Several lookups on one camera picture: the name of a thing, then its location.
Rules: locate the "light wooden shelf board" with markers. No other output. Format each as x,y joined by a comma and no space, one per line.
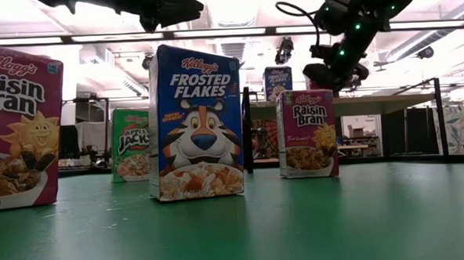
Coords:
372,104

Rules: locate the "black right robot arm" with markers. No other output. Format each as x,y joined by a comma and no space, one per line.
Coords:
371,6

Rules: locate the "white draped cloth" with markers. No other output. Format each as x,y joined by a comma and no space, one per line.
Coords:
93,138

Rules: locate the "black hanging camera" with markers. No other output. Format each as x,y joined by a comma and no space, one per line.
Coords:
283,49

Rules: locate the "magenta Raisin Bran cereal box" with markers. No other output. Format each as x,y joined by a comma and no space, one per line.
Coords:
307,142
20,127

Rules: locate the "blue Frosted Flakes cereal box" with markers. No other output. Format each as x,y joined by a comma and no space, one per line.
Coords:
196,127
277,81

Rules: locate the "green table mat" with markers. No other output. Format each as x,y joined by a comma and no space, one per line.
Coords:
338,219

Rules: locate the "dark red patterned object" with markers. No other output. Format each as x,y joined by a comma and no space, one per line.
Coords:
264,138

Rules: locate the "green Apple Jacks cereal box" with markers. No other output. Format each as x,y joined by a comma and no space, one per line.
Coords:
129,150

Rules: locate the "black metal shelf frame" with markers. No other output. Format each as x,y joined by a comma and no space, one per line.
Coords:
248,145

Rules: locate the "black ceiling fixture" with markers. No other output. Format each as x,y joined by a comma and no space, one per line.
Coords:
147,61
424,52

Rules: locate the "floral patterned panel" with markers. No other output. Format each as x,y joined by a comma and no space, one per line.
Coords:
461,129

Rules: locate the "black partition panel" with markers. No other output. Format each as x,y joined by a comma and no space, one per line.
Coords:
420,131

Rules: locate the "cardboard box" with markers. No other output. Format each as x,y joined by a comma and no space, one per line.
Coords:
357,131

